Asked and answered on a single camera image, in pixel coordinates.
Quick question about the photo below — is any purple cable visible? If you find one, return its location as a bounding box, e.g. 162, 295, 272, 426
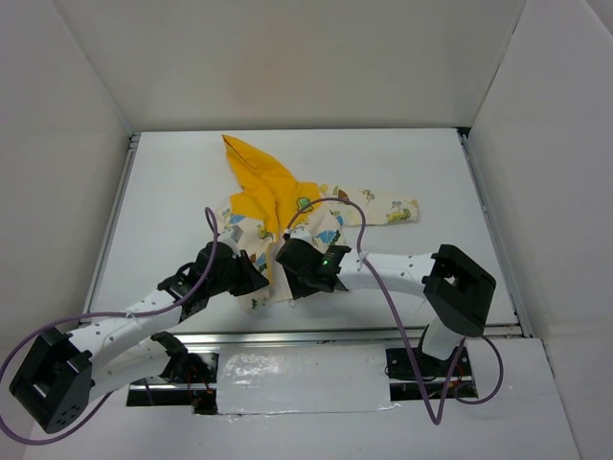
285, 196, 504, 426
0, 205, 226, 440

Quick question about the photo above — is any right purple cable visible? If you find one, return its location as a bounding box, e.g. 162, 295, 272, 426
285, 196, 504, 426

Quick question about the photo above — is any white foil-taped panel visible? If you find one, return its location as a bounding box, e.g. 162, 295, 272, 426
216, 344, 393, 415

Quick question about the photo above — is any aluminium front rail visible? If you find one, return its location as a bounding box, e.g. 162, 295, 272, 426
80, 326, 535, 347

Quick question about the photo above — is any yellow hooded printed kids jacket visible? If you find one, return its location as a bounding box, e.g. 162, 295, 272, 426
216, 134, 420, 311

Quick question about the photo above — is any aluminium rail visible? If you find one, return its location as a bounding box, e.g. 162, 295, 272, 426
82, 132, 142, 313
455, 126, 534, 338
80, 326, 535, 347

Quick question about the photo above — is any aluminium right side rail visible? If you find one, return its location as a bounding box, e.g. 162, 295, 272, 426
455, 126, 534, 338

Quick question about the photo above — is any aluminium left side rail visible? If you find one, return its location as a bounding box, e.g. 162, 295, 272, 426
82, 132, 142, 313

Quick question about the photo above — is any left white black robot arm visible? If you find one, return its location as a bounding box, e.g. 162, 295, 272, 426
10, 242, 269, 434

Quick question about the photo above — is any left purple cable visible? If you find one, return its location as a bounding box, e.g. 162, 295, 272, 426
0, 205, 226, 440

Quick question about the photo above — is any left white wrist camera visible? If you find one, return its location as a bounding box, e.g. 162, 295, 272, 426
217, 225, 243, 254

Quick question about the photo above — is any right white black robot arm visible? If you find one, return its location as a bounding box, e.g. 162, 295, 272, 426
276, 238, 496, 375

